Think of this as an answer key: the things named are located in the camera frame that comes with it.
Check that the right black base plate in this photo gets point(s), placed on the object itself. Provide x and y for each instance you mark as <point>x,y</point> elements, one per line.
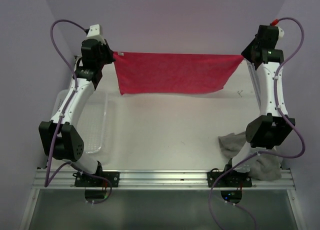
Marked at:
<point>231,180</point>

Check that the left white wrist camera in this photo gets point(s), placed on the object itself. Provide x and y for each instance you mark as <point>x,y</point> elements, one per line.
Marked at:
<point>96,32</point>

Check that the grey towel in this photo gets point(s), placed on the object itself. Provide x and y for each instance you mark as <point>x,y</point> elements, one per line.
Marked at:
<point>265,168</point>

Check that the aluminium mounting rail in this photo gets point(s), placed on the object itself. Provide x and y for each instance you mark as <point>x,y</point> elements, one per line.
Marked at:
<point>162,180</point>

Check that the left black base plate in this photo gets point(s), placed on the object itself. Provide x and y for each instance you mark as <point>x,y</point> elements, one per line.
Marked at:
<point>100,179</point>

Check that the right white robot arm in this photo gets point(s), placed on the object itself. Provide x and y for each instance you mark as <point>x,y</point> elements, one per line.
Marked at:
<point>269,129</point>

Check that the clear plastic basket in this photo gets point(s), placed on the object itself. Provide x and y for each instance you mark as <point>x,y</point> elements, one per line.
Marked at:
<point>92,123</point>

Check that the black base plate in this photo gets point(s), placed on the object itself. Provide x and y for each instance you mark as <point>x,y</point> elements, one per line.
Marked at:
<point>100,179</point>
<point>231,180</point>

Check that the pink towel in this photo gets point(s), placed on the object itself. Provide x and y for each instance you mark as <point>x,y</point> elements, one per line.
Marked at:
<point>174,73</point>

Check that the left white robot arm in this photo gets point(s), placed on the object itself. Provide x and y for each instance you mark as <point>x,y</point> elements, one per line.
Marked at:
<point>59,136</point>

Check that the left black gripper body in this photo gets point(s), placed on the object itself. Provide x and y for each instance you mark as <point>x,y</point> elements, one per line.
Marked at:
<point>106,57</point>

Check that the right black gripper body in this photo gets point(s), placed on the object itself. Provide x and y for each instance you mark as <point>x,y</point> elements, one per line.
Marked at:
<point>247,53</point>

